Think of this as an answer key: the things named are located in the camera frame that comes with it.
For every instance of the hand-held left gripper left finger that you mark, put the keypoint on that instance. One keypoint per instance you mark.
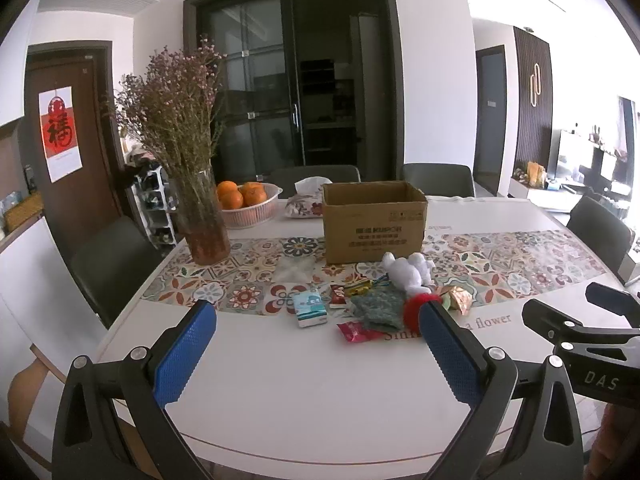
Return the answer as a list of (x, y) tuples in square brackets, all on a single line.
[(185, 350)]

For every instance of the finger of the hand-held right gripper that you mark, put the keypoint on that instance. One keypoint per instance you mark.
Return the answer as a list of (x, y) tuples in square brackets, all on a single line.
[(555, 322), (612, 300)]

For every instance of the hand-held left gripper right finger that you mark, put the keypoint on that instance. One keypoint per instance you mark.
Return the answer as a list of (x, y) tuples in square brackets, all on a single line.
[(450, 355)]

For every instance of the green knitted cloth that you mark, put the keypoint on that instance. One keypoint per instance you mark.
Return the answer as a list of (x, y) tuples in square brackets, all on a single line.
[(380, 310)]

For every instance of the white plush toy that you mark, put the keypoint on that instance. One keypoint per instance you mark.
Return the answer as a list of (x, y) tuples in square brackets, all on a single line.
[(407, 272)]

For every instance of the red snack packet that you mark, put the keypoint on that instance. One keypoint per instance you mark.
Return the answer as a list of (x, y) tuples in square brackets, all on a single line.
[(360, 331)]

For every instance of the blue tissue pack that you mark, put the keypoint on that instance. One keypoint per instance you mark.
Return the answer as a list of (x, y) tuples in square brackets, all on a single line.
[(309, 309)]

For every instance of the brown cardboard box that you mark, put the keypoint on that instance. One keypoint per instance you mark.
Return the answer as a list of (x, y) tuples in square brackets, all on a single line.
[(372, 225)]

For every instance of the gold red wrapped packet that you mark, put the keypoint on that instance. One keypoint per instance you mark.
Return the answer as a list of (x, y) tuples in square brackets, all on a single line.
[(455, 298)]

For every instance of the grey dining chair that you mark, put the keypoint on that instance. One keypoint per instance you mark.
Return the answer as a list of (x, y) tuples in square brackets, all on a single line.
[(440, 177), (115, 260), (310, 174), (597, 230)]

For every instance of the patterned table runner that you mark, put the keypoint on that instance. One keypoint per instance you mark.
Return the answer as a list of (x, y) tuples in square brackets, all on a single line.
[(500, 260)]

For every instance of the small red white packet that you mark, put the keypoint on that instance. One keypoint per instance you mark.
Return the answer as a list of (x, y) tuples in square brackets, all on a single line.
[(338, 297)]

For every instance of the white low cabinet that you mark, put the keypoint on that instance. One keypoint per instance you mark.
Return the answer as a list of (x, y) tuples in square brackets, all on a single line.
[(535, 194)]

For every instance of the clear plastic bag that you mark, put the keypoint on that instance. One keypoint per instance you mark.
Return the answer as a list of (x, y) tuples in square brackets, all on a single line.
[(295, 270)]

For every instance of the white shoe rack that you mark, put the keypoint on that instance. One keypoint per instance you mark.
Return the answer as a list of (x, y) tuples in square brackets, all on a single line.
[(157, 210)]

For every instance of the white plastic basket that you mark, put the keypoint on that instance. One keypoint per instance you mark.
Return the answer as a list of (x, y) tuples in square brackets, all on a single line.
[(250, 214)]

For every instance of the pile of oranges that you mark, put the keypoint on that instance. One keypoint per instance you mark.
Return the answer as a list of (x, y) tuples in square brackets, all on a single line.
[(230, 199)]

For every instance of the floral tissue pouch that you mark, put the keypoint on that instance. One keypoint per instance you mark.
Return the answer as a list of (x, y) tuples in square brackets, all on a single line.
[(305, 205)]

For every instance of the woven storage basket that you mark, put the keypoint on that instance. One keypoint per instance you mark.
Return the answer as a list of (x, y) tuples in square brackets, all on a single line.
[(22, 212)]

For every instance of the brown wooden door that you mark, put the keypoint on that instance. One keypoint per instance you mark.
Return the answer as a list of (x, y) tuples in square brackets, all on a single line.
[(95, 135)]

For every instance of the dried flower bunch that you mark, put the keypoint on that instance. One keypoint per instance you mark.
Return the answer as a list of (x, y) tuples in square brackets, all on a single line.
[(170, 110)]

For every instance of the dark glass sliding door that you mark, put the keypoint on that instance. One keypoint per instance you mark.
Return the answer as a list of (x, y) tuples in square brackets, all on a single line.
[(300, 85)]

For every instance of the gold wall ornament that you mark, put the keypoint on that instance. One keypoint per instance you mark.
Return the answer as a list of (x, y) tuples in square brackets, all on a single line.
[(535, 85)]

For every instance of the red white wall calendar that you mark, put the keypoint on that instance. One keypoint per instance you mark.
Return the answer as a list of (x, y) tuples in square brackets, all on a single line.
[(61, 135)]

